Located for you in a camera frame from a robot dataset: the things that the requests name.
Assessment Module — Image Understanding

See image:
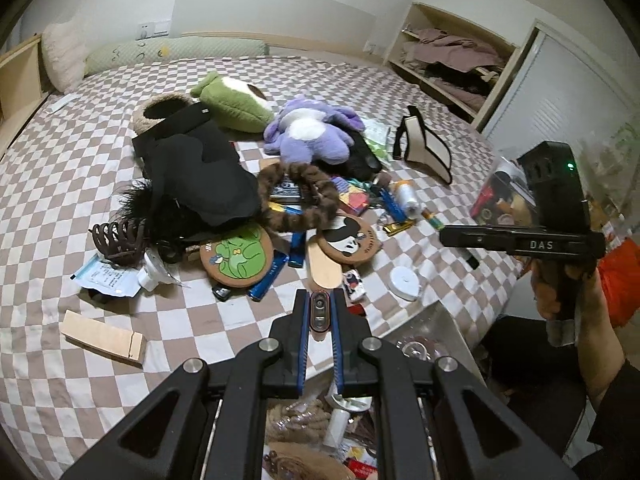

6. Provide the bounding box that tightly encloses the panda cork coaster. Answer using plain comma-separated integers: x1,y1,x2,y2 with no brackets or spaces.
317,214,382,266

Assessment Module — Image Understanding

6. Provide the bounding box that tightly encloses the black lighter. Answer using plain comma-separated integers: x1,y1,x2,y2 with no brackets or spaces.
212,284,233,302

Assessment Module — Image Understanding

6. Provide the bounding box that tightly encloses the gold lighter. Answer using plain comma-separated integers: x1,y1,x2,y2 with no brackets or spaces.
383,220,414,236

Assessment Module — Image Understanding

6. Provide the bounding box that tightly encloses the checkered bed sheet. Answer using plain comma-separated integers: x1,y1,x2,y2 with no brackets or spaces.
1,56,495,479

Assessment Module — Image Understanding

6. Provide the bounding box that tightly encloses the brown tape roll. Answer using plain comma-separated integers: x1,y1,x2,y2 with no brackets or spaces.
394,330,449,363

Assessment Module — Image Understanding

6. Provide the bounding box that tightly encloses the green dinosaur cork coaster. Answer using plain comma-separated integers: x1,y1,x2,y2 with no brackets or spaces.
200,223,273,288

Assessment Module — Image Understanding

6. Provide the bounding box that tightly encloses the person's right hand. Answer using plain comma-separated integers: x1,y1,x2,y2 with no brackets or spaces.
530,259,608,322

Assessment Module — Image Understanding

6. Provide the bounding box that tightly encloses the blue lighter under coaster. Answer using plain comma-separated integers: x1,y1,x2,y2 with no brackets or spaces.
288,232,307,269

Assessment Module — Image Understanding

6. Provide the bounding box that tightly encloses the white storage box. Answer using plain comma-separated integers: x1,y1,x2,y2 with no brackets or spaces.
259,299,490,480

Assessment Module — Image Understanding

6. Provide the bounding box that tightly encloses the dark red lighter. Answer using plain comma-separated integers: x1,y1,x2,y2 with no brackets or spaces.
309,292,331,334

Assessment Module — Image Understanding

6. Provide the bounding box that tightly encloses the green plush toy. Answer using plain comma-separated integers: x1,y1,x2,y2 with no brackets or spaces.
190,72,274,133

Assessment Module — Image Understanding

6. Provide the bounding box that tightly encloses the purple plush toy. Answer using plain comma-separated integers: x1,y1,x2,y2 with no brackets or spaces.
264,96,364,165

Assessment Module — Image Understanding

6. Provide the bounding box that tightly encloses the dark blue lighter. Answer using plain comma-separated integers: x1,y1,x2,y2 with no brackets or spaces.
247,250,288,302

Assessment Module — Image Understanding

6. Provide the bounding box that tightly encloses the wooden headboard shelf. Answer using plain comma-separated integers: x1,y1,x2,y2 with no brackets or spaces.
0,35,47,156

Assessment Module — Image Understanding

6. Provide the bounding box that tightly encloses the wooden clip block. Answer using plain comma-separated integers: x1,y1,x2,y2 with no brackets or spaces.
60,310,146,365

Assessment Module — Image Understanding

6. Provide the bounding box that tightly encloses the oval wooden board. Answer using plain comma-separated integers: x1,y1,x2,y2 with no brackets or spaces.
306,235,343,292

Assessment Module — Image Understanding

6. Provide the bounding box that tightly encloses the fluffy beige slipper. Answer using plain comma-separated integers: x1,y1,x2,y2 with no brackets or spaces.
131,92,194,134

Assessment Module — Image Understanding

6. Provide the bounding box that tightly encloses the colourful card box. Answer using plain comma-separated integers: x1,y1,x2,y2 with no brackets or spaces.
331,177,369,216

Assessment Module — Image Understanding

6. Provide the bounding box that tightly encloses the brown hair claw clip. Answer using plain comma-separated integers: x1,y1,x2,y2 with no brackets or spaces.
90,219,145,266

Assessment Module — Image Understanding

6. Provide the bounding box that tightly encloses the brown furry scrunchie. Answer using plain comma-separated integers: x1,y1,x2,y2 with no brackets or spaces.
257,162,340,233

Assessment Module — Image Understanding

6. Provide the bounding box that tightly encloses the blue metallic lighter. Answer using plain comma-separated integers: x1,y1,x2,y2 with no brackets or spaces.
378,188,408,222

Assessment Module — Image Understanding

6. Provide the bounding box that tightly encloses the clear plastic storage bin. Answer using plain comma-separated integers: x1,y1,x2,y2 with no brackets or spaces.
470,157,538,226

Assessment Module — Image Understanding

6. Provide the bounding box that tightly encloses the white fluffy pillow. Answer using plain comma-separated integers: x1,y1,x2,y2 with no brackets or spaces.
41,20,89,93

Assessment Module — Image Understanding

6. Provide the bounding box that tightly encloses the white thread spool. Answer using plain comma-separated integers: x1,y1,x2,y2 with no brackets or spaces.
393,180,422,219

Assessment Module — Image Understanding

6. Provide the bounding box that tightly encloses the beige rope coil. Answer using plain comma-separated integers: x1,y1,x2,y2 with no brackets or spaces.
264,398,331,449

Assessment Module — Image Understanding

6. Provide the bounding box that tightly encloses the white round tape measure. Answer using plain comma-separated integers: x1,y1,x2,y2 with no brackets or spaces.
390,266,421,301

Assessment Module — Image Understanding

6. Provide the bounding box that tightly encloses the wooden wardrobe shelf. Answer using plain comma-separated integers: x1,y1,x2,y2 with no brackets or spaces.
385,1,539,131

